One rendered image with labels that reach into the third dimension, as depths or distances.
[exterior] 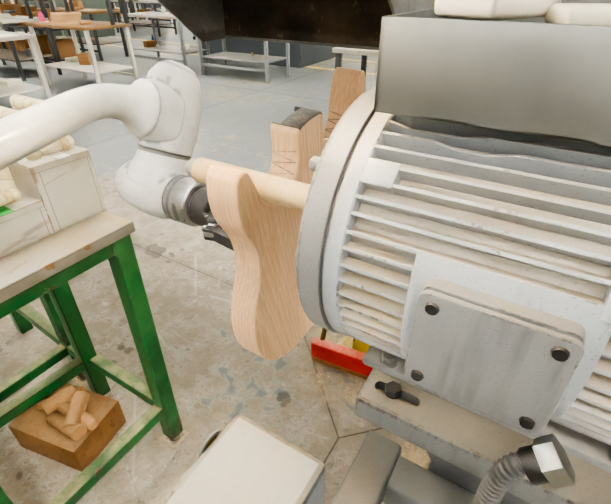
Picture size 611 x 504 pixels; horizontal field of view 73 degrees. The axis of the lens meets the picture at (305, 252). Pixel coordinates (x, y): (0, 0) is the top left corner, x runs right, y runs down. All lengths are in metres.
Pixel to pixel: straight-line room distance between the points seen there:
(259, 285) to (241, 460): 0.25
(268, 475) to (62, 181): 0.94
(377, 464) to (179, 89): 0.68
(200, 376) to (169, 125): 1.34
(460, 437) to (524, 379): 0.13
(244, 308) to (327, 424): 1.22
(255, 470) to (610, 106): 0.35
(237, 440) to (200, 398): 1.48
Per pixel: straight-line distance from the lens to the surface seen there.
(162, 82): 0.84
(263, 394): 1.85
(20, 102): 1.30
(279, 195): 0.48
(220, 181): 0.47
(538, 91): 0.30
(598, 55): 0.29
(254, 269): 0.55
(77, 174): 1.19
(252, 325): 0.60
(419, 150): 0.34
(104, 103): 0.78
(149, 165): 0.84
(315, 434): 1.74
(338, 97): 0.68
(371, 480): 0.48
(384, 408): 0.43
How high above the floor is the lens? 1.46
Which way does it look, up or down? 33 degrees down
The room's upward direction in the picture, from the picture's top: straight up
